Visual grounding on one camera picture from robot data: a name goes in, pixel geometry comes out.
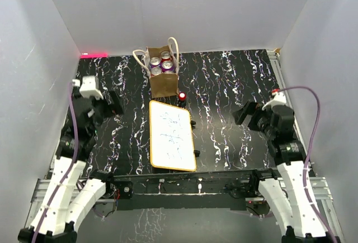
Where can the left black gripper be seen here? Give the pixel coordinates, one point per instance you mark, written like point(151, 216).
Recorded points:
point(117, 106)

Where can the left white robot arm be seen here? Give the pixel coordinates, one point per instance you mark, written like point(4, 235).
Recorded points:
point(71, 156)

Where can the white dry-erase board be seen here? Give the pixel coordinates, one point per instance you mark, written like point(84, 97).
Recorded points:
point(171, 139)

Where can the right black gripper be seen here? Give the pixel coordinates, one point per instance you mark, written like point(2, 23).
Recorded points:
point(249, 108)

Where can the black board clip lower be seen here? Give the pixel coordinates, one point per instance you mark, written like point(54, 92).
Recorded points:
point(196, 153)

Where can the black board clip upper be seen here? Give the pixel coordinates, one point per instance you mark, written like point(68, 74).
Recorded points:
point(193, 123)

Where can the brown canvas bag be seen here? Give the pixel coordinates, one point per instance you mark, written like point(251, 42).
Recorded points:
point(163, 85)

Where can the purple fanta can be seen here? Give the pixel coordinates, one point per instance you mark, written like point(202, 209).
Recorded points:
point(169, 72)

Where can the black board clip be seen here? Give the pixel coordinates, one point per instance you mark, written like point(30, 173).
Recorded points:
point(196, 153)
point(193, 123)

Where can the pink tape strip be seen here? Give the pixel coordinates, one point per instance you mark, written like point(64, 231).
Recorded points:
point(93, 55)

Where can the purple can back left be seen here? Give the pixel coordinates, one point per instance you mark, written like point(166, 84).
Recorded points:
point(154, 62)

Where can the purple can middle right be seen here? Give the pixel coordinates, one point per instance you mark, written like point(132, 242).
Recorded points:
point(167, 66)

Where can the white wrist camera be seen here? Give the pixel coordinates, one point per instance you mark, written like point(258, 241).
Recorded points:
point(87, 87)
point(278, 98)

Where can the red can back right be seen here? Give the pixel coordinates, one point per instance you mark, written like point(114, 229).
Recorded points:
point(166, 56)

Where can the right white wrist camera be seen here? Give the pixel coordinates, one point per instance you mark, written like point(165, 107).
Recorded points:
point(278, 98)

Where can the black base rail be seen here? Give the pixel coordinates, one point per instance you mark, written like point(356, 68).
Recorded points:
point(216, 189)

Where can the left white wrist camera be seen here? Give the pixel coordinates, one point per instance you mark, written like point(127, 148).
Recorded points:
point(87, 87)

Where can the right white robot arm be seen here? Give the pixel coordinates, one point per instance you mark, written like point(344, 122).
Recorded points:
point(293, 205)

